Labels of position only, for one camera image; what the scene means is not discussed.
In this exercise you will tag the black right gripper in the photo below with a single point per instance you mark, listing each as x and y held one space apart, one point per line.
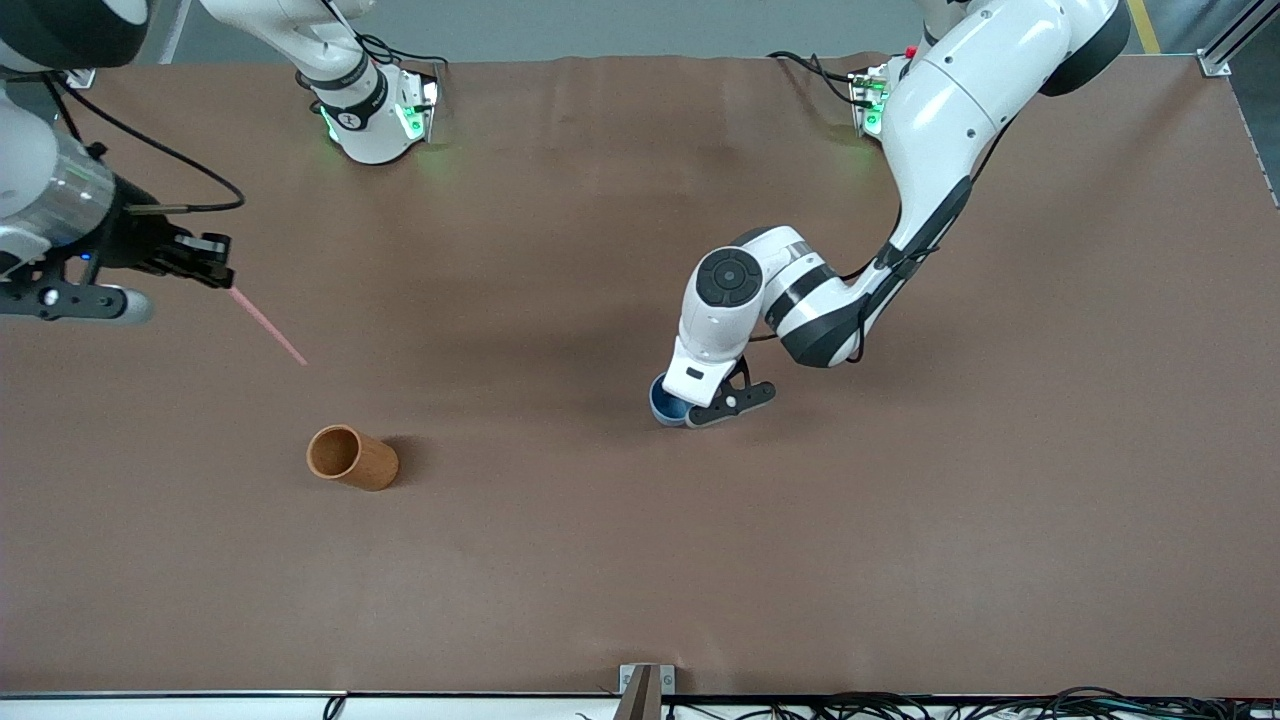
138 243

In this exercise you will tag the blue cup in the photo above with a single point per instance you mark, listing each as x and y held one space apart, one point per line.
662 405

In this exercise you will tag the metal clamp bracket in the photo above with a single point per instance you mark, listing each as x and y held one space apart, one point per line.
668 678

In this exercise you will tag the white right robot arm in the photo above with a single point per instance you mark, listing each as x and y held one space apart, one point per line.
40 180

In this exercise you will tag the brown camera pole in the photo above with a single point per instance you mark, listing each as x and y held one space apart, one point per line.
640 700

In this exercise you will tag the brown wooden cup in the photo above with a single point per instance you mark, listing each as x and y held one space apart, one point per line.
375 468

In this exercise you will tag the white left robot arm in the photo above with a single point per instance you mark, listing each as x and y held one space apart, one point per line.
940 110

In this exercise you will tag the base connector plate green light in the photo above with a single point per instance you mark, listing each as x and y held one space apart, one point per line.
418 110
866 100

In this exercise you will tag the pink chopstick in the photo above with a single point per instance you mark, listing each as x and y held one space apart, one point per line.
265 325

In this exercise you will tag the white table edge rail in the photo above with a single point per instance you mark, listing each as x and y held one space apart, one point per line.
150 710

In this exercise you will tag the brown table cover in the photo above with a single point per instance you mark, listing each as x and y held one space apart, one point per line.
640 550

